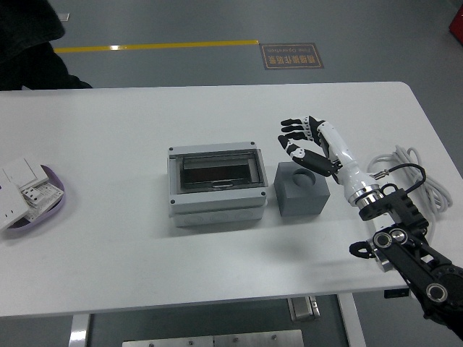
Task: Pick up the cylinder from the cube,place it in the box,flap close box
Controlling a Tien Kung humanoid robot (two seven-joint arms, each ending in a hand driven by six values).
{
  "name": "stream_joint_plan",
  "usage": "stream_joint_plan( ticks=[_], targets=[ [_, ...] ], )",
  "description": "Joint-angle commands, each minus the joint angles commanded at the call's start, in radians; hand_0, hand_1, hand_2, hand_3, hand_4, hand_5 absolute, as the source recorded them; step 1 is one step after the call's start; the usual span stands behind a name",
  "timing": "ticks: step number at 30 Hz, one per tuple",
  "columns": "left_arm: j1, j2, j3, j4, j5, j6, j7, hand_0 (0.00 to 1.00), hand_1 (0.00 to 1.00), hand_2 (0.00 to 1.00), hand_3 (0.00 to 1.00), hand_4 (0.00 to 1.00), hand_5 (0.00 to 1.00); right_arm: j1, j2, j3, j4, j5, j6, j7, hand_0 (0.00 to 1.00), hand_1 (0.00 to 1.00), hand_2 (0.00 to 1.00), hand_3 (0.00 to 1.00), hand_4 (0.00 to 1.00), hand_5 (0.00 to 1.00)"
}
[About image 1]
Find grey metal base plate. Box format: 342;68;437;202
122;329;305;347

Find person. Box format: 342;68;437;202
0;0;93;92

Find purple tray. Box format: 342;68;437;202
0;164;67;240

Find white socket modules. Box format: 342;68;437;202
20;181;63;220

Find white table leg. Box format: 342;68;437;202
68;313;90;347
336;293;367;347

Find red object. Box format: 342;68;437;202
448;6;463;38

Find yellow floor tape line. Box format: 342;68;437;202
53;38;260;55

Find metal bracket under table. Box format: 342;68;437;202
288;296;321;321

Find grey cube with round hole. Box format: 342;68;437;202
273;161;331;218

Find white switch panel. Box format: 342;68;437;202
1;158;50;189

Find white power cable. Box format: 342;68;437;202
367;145;454;236

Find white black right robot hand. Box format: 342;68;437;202
277;115;378;203

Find grey box with clear lid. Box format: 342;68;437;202
167;141;270;228

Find large white cover plate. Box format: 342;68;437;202
0;173;27;232

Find brown floor sign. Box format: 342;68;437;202
259;43;325;71

